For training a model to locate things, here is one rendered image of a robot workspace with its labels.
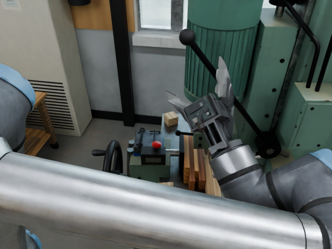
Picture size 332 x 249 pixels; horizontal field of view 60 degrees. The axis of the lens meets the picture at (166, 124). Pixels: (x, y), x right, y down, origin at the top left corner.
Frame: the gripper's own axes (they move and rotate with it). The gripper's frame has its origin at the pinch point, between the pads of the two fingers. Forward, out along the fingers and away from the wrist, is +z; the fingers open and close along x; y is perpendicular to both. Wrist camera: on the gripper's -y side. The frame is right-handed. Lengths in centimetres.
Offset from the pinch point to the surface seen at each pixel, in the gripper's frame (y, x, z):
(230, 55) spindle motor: -4.5, -9.1, 0.8
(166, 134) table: -40, 31, 2
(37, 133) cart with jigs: -89, 157, 71
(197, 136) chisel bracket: -23.4, 13.6, -8.3
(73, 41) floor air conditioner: -91, 97, 118
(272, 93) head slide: -18.5, -12.4, -8.8
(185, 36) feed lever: 9.6, -4.6, 3.7
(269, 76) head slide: -14.5, -13.7, -5.5
